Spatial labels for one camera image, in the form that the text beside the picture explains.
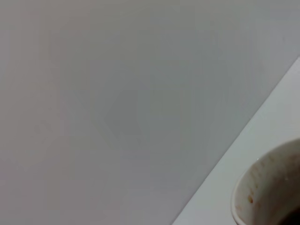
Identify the red ceramic mug with coffee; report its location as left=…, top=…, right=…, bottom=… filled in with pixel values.
left=231, top=138, right=300, bottom=225

